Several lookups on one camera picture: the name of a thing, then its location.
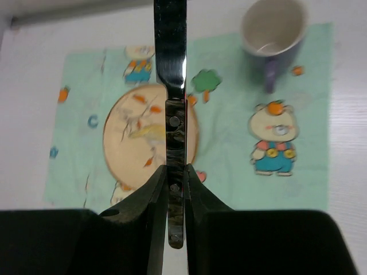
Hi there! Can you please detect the bird painted ceramic plate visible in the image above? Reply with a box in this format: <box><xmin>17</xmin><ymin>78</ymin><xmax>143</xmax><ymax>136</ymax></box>
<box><xmin>102</xmin><ymin>83</ymin><xmax>201</xmax><ymax>191</ymax></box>

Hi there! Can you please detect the aluminium table edge rail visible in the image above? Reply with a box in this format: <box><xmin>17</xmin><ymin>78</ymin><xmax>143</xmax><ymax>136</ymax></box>
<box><xmin>10</xmin><ymin>1</ymin><xmax>153</xmax><ymax>28</ymax></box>

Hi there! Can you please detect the purple ceramic mug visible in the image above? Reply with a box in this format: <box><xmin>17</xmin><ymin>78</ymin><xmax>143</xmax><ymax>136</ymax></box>
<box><xmin>241</xmin><ymin>1</ymin><xmax>308</xmax><ymax>93</ymax></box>

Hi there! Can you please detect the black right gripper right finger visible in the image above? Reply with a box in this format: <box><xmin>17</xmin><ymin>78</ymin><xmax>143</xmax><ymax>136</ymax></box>
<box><xmin>183</xmin><ymin>165</ymin><xmax>357</xmax><ymax>274</ymax></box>

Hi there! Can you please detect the green cartoon placemat cloth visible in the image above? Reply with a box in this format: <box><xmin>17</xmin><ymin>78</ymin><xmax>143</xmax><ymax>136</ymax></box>
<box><xmin>44</xmin><ymin>23</ymin><xmax>333</xmax><ymax>213</ymax></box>

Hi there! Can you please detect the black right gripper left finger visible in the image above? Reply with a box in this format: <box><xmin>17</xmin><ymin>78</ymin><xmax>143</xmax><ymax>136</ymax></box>
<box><xmin>1</xmin><ymin>166</ymin><xmax>167</xmax><ymax>274</ymax></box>

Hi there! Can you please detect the steak knife dark handle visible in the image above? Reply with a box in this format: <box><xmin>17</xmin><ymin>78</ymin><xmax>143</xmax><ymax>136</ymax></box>
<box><xmin>154</xmin><ymin>0</ymin><xmax>187</xmax><ymax>249</ymax></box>

